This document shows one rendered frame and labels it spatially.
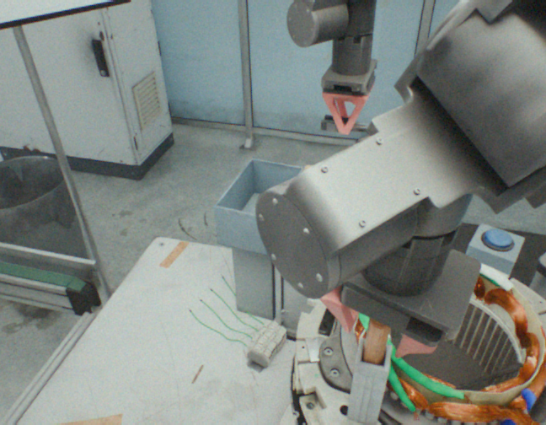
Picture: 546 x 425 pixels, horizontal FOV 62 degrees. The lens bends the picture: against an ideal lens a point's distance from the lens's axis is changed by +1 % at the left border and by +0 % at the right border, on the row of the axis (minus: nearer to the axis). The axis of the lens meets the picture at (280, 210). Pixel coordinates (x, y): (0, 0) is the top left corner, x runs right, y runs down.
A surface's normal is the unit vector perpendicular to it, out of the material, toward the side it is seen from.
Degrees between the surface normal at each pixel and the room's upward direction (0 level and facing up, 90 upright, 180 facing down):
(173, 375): 0
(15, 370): 0
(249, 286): 90
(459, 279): 6
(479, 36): 65
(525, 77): 60
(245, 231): 90
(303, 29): 91
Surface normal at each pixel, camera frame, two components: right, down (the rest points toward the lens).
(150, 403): 0.00, -0.79
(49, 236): 0.74, 0.44
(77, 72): -0.26, 0.59
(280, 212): -0.80, 0.40
